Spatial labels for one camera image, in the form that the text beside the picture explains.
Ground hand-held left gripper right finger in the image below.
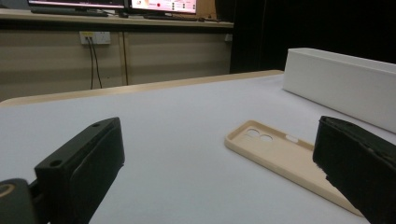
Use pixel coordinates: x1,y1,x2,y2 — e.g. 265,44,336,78
312,115,396,224

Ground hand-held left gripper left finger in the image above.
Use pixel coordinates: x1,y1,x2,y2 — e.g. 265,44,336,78
34,117,126,224

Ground beige phone case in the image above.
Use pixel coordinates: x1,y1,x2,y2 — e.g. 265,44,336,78
223,119,363,217

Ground long white box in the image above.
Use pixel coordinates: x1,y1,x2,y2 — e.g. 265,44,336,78
282,47,396,134

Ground vertical metal trim strip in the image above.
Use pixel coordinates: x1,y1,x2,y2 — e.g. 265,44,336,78
121,31,129,86

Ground black curtain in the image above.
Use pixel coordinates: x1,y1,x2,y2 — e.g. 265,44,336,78
214,0,396,75

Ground long wooden desk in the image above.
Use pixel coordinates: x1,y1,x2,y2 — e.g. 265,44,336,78
0,8,234,31

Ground computer monitor with pink strip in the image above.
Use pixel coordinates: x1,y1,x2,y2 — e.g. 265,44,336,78
27,0,126,10

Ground slim black keyboard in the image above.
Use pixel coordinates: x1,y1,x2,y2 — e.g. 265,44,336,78
143,14,206,22

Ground computer monitor with bright screen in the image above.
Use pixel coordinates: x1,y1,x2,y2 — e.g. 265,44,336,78
129,0,198,15

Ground brown cardboard box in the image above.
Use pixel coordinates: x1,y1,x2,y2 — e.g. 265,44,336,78
195,0,218,19

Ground black power cable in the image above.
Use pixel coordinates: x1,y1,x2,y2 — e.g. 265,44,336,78
91,36,104,90
87,36,94,91

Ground white wall socket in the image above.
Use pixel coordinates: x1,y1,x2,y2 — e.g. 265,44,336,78
78,31,111,46

